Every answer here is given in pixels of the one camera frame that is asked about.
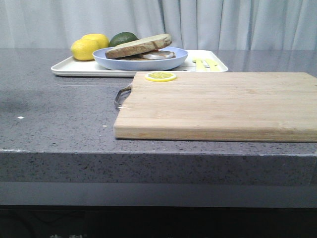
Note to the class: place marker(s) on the white tray with bear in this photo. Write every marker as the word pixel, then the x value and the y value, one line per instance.
pixel 74 68

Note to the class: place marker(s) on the fried egg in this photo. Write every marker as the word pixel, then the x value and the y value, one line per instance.
pixel 158 55

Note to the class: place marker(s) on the rear yellow lemon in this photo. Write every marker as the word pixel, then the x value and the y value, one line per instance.
pixel 101 39

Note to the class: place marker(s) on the lemon slice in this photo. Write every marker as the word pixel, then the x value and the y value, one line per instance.
pixel 161 76

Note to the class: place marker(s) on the wooden cutting board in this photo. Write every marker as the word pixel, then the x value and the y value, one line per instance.
pixel 231 106

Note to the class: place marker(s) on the green lime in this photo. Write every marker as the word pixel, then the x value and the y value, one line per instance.
pixel 121 38

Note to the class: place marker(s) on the bread slice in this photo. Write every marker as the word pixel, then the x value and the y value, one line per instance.
pixel 133 57
pixel 143 45

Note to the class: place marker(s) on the grey curtain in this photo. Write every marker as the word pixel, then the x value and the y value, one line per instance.
pixel 193 24

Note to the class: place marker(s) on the yellow plastic fork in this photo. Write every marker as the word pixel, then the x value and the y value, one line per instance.
pixel 200 67

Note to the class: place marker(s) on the yellow lemon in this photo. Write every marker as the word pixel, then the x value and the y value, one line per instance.
pixel 101 39
pixel 83 49

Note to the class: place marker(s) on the light blue plate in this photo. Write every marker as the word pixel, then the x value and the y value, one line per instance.
pixel 141 65

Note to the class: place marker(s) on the metal cutting board handle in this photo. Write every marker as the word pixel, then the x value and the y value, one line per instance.
pixel 121 96

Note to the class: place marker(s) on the front yellow lemon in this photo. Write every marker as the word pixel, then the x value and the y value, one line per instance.
pixel 83 49

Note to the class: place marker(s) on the yellow plastic knife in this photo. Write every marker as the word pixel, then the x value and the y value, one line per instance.
pixel 213 65

